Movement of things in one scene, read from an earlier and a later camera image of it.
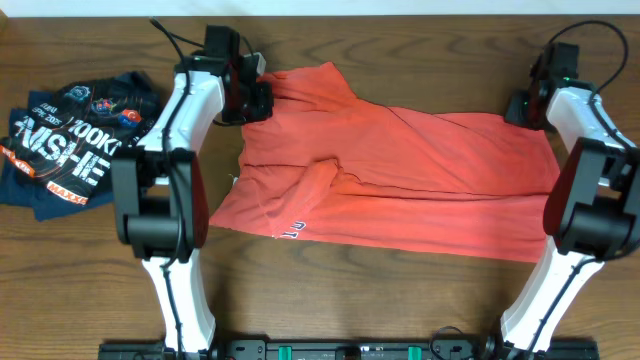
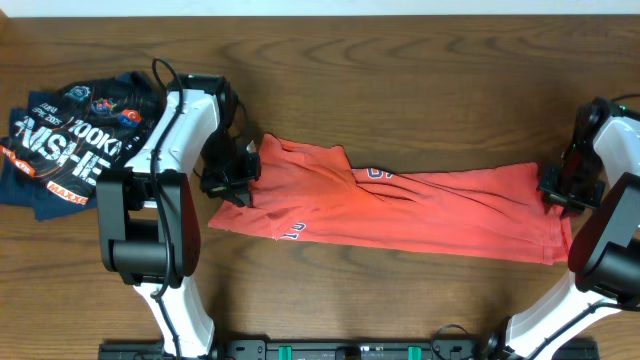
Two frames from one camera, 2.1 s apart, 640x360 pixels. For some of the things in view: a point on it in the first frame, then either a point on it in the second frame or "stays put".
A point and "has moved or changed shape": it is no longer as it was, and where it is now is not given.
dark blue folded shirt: [19, 188] stays put
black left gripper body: [251, 105] -> [229, 171]
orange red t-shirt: [326, 166] has moved or changed shape
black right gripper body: [519, 113] -> [575, 184]
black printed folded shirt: [77, 131] stays put
